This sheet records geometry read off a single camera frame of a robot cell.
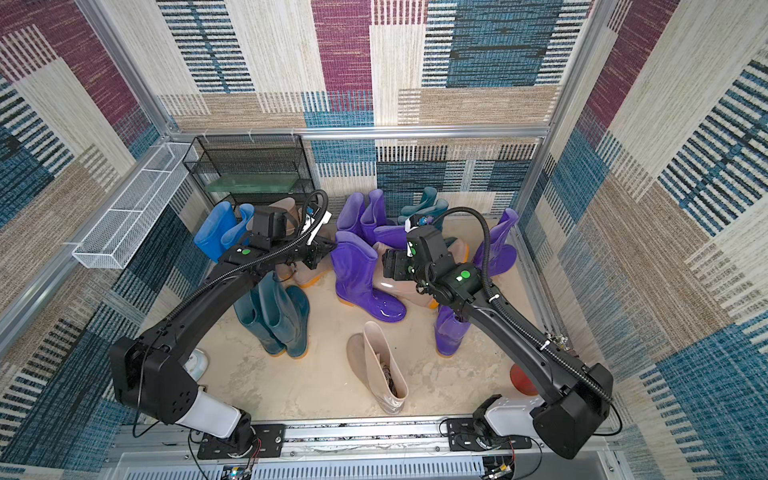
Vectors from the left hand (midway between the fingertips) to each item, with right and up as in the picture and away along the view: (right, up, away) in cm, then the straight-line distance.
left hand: (335, 243), depth 80 cm
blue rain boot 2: (-27, +3, +3) cm, 27 cm away
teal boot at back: (+26, +13, +11) cm, 31 cm away
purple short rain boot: (+5, -5, +3) cm, 7 cm away
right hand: (+17, -5, -4) cm, 18 cm away
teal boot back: (+27, +9, +8) cm, 29 cm away
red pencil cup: (+50, -37, +2) cm, 62 cm away
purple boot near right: (+28, -21, -9) cm, 36 cm away
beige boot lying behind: (+20, -14, +12) cm, 27 cm away
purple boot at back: (+10, +8, +7) cm, 14 cm away
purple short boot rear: (+15, +2, +5) cm, 16 cm away
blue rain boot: (-34, +2, +2) cm, 34 cm away
